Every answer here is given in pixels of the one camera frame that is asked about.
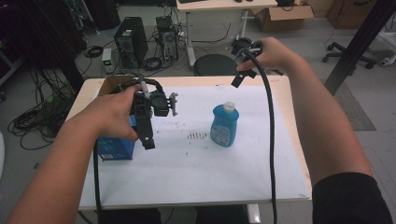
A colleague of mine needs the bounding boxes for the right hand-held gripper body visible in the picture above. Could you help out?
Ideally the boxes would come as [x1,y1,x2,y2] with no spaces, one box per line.
[231,36,264,63]

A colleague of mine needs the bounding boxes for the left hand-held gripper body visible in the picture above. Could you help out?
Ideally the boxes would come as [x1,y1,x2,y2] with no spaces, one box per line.
[132,90,180,121]

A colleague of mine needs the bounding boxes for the blue cardboard box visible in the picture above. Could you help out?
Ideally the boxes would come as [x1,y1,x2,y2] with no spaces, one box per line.
[96,74,138,161]

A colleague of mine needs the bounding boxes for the blue bottle with white cap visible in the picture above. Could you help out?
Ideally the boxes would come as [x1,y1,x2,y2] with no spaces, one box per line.
[209,101,241,148]

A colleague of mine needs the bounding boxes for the person's right hand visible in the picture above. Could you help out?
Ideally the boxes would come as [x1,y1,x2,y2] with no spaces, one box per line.
[236,36,303,77]

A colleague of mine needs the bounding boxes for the person's left hand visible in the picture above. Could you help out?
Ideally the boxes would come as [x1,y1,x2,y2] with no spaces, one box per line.
[74,84,144,143]

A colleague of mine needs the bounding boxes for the round black stool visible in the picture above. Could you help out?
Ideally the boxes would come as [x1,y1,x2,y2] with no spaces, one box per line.
[192,53,239,77]

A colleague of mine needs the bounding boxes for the white desk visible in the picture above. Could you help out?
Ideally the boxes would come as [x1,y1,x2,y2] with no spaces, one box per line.
[176,0,278,69]

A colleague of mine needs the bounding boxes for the open brown cardboard box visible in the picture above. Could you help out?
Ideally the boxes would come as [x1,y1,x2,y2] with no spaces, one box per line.
[250,4,315,33]

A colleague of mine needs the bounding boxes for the open computer case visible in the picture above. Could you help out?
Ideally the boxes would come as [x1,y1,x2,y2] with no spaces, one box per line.
[155,15,180,63]

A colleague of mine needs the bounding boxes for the white table mat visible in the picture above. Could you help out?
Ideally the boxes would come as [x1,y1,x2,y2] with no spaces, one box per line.
[78,84,312,209]

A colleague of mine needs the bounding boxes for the black office chair base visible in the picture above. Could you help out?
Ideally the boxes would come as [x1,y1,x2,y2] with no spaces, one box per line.
[321,41,377,70]

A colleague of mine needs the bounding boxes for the small grey power supply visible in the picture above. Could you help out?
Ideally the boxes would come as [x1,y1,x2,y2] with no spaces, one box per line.
[101,48,114,75]

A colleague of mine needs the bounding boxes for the black computer tower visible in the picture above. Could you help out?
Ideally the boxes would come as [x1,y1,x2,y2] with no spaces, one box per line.
[113,16,149,69]

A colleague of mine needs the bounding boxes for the black metal stand beam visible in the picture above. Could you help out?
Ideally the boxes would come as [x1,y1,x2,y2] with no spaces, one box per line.
[323,0,396,97]

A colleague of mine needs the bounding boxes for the grey floor mat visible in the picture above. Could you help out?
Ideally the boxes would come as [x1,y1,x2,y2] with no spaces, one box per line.
[333,81,377,132]

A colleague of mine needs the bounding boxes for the closed brown cardboard box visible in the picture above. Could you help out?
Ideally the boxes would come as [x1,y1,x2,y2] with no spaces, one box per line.
[326,0,379,30]

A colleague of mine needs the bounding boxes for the white equipment base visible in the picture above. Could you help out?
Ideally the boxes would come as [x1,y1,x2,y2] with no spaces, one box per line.
[378,31,396,68]

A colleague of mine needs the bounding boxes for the white table leg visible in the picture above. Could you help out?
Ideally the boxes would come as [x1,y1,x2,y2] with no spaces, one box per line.
[247,203,262,224]

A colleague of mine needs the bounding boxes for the black curtain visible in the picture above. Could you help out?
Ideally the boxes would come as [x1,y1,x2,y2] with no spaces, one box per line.
[0,0,88,91]

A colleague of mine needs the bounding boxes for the black sleeve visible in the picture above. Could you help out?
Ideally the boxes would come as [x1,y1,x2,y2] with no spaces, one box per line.
[312,172,395,224]

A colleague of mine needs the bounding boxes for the thin black floor cable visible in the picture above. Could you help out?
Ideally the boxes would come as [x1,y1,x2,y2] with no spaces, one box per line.
[191,21,232,45]

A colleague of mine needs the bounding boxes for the coiled black cable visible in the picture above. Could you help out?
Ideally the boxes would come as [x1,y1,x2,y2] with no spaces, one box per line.
[141,56,163,72]
[83,45,105,59]

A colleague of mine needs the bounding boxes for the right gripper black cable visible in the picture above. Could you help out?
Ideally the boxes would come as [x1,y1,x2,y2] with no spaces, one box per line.
[234,46,278,224]

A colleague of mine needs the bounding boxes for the tangled black floor cables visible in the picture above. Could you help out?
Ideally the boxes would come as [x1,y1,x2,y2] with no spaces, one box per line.
[7,68,78,151]

